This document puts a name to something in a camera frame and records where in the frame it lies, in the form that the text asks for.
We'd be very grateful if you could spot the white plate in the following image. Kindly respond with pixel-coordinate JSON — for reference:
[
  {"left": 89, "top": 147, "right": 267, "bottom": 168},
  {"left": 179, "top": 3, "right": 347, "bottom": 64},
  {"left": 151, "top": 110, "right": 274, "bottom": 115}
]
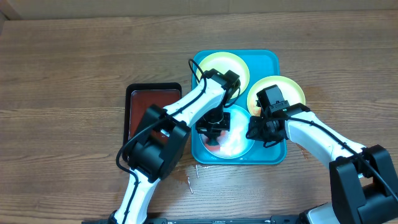
[{"left": 199, "top": 105, "right": 254, "bottom": 160}]

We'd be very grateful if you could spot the yellow plate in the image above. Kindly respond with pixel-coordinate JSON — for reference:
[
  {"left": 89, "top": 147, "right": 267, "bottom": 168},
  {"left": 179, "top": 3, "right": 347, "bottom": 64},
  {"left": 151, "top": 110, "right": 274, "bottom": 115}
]
[
  {"left": 246, "top": 75, "right": 305, "bottom": 116},
  {"left": 199, "top": 52, "right": 250, "bottom": 93}
]

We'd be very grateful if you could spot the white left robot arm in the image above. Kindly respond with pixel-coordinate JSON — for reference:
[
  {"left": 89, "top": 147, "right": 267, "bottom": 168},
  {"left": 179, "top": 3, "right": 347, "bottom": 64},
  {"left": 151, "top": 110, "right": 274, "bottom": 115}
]
[{"left": 107, "top": 69, "right": 240, "bottom": 223}]

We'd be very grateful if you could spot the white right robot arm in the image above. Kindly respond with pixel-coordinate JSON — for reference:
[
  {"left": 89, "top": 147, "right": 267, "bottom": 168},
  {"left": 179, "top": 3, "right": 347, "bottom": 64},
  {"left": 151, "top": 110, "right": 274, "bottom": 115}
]
[{"left": 246, "top": 103, "right": 397, "bottom": 223}]

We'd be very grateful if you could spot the blue plastic tray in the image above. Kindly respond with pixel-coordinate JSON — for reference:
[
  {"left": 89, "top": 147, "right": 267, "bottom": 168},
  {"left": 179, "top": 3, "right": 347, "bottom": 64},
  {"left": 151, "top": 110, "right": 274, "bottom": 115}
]
[{"left": 191, "top": 50, "right": 287, "bottom": 165}]

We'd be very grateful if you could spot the black rectangular tray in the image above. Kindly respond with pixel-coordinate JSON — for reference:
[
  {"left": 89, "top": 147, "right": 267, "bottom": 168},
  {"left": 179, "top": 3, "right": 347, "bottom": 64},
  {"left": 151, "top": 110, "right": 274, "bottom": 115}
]
[{"left": 123, "top": 82, "right": 182, "bottom": 144}]

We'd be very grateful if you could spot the clear container with red water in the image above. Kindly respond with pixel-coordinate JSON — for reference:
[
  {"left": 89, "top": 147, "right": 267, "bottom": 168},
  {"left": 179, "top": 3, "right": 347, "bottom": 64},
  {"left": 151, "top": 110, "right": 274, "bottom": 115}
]
[{"left": 128, "top": 89, "right": 181, "bottom": 140}]

